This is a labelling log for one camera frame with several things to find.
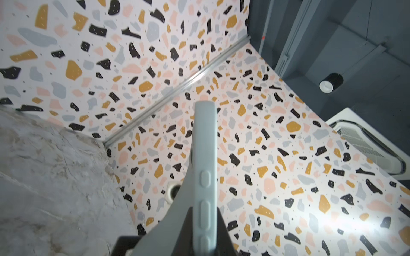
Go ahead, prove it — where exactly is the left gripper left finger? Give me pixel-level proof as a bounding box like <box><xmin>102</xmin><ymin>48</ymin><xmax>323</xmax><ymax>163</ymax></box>
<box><xmin>171</xmin><ymin>207</ymin><xmax>193</xmax><ymax>256</ymax></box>

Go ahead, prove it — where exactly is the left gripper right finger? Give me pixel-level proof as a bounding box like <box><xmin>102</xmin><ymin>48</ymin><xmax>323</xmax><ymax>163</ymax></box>
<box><xmin>217</xmin><ymin>208</ymin><xmax>239</xmax><ymax>256</ymax></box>

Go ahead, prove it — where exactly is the phone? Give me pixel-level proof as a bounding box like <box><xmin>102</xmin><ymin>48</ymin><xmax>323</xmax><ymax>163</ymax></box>
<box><xmin>132</xmin><ymin>101</ymin><xmax>217</xmax><ymax>256</ymax></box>

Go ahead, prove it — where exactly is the ceiling air conditioner unit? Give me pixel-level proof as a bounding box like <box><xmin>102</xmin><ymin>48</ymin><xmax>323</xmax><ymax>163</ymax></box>
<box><xmin>326</xmin><ymin>108</ymin><xmax>410</xmax><ymax>181</ymax></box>

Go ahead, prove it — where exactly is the ceiling lamp black small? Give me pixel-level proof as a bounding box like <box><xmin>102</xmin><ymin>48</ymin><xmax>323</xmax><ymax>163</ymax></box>
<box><xmin>319</xmin><ymin>73</ymin><xmax>344</xmax><ymax>94</ymax></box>

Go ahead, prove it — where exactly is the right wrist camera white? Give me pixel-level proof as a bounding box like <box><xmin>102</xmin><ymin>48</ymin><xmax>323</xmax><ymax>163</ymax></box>
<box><xmin>164</xmin><ymin>181</ymin><xmax>183</xmax><ymax>204</ymax></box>

